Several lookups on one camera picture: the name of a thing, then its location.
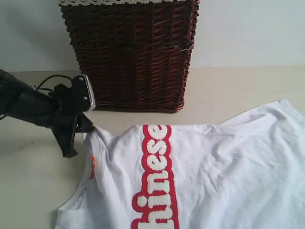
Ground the dark red wicker basket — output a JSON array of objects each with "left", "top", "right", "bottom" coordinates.
[{"left": 59, "top": 0, "right": 199, "bottom": 113}]

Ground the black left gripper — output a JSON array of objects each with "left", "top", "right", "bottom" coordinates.
[{"left": 35, "top": 74, "right": 96, "bottom": 158}]

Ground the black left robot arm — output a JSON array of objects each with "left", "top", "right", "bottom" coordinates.
[{"left": 0, "top": 70, "right": 95, "bottom": 158}]

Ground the white t-shirt red lettering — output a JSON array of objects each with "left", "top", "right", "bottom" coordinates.
[{"left": 55, "top": 100, "right": 305, "bottom": 229}]

